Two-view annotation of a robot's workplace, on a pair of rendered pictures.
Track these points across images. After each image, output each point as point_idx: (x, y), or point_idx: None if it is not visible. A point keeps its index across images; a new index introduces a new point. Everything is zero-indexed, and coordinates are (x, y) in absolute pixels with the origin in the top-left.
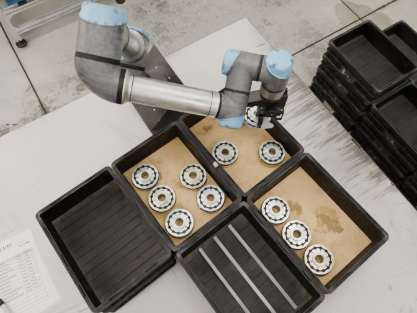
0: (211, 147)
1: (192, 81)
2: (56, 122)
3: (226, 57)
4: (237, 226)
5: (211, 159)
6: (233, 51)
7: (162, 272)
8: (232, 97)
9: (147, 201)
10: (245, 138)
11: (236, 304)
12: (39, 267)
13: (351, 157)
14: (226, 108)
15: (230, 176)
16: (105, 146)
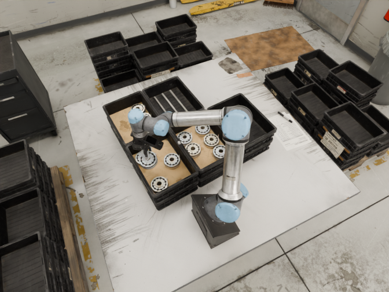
0: (179, 167)
1: (185, 241)
2: (290, 216)
3: (165, 122)
4: None
5: (180, 146)
6: (160, 124)
7: None
8: (165, 115)
9: (219, 142)
10: (157, 171)
11: (179, 100)
12: (276, 133)
13: (91, 170)
14: (169, 112)
15: (172, 137)
16: (250, 193)
